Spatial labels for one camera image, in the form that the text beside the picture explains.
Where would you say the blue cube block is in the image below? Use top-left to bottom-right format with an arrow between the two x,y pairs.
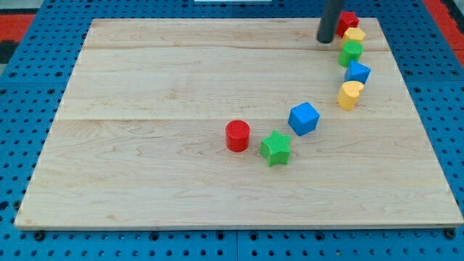
288,101 -> 320,136

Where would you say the red cylinder block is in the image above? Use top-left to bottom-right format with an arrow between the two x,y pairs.
225,120 -> 251,152

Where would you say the green star block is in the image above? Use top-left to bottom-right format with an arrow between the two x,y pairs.
260,130 -> 291,167

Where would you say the light wooden board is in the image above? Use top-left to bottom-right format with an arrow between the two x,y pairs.
14,18 -> 463,231

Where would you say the yellow heart block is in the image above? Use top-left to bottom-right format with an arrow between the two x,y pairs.
336,80 -> 364,111

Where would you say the blue triangular prism block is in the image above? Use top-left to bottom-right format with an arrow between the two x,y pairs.
344,60 -> 371,84

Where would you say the green cylinder block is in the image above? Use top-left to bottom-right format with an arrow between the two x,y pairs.
338,41 -> 364,67

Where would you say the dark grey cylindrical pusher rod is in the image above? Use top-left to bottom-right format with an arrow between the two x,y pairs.
316,0 -> 345,44

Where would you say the red star block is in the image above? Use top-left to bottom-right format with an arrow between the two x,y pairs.
336,11 -> 360,37

